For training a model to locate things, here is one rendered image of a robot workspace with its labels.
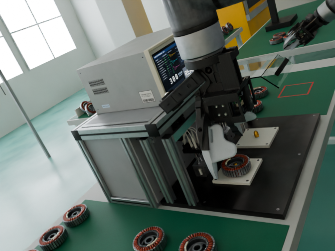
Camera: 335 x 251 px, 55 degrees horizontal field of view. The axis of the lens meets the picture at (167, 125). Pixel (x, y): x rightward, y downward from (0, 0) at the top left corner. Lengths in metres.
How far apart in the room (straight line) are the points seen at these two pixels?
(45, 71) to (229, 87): 7.90
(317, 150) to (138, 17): 4.29
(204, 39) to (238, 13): 4.29
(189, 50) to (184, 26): 0.04
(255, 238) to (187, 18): 0.71
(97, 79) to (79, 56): 7.74
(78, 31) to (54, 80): 1.63
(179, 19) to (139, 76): 0.66
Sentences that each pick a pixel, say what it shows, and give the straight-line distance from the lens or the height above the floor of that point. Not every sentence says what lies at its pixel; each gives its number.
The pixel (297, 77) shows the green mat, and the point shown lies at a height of 0.75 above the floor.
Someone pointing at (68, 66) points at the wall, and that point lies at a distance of 8.74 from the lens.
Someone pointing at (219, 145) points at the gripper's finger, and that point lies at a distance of 0.54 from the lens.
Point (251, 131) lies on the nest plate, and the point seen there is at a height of 0.78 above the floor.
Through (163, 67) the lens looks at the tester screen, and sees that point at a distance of 1.13.
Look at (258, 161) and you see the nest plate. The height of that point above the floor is 0.78.
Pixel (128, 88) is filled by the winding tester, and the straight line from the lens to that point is 1.20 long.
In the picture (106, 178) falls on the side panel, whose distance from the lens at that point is 1.38.
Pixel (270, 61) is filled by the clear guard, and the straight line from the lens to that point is 1.41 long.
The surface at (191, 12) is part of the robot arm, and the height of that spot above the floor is 1.43.
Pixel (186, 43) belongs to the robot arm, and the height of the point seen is 1.39.
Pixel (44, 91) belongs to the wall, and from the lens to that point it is 8.24.
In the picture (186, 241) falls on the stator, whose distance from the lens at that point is 1.04.
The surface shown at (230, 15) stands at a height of 0.86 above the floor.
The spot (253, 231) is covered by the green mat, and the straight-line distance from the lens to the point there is 1.04.
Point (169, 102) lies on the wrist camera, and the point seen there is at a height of 1.29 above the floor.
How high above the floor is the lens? 1.46
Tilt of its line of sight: 21 degrees down
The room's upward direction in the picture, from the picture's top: 22 degrees counter-clockwise
